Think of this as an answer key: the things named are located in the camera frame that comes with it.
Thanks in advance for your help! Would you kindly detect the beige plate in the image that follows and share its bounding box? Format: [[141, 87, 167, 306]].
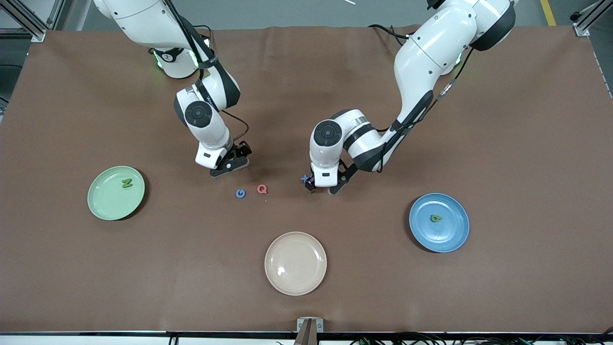
[[264, 231, 328, 296]]

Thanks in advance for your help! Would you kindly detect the blue plate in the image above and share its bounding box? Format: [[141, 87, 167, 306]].
[[409, 193, 470, 253]]

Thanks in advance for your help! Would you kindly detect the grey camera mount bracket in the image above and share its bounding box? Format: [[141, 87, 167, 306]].
[[293, 317, 324, 345]]

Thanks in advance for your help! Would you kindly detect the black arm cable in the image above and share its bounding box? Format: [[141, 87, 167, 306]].
[[376, 48, 475, 132], [163, 0, 250, 142]]

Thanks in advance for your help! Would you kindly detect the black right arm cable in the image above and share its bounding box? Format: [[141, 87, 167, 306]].
[[163, 0, 250, 142]]

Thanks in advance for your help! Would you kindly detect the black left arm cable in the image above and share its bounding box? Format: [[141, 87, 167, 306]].
[[376, 48, 475, 132]]

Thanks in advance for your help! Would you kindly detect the light green plate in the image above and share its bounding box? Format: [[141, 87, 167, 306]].
[[87, 166, 146, 221]]

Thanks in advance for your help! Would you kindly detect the brown table cover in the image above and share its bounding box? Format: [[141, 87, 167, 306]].
[[0, 25, 613, 334]]

